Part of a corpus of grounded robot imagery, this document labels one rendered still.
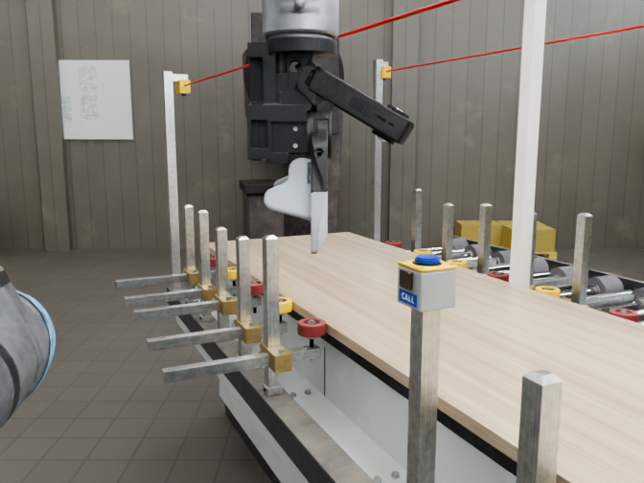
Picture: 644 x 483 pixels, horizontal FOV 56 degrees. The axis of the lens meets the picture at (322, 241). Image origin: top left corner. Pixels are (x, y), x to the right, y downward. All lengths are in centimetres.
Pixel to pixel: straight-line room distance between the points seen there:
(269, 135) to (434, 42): 713
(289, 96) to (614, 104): 776
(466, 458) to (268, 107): 96
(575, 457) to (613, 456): 6
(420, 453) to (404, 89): 659
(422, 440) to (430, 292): 26
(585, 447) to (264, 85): 84
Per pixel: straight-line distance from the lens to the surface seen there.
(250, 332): 189
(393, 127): 61
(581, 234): 222
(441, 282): 98
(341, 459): 147
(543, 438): 85
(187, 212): 261
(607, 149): 828
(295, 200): 57
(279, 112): 59
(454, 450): 140
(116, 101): 787
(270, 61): 61
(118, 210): 796
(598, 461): 115
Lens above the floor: 143
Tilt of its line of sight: 10 degrees down
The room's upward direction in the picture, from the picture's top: straight up
